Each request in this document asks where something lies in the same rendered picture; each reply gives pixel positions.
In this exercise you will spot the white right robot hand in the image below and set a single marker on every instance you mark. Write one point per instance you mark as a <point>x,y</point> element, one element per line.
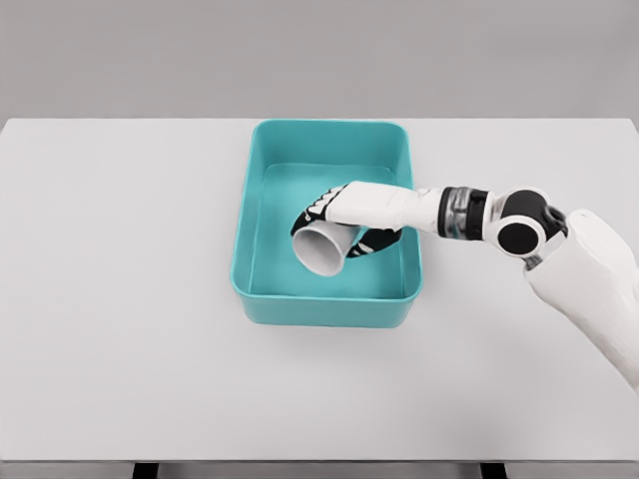
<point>359,204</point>

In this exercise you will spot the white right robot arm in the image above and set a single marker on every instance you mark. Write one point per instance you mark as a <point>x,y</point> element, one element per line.
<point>574,249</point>

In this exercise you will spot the teal plastic basket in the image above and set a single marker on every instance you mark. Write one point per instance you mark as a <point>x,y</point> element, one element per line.
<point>279,209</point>

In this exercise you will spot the white paper cup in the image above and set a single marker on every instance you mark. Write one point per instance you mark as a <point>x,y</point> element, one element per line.
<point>322,249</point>

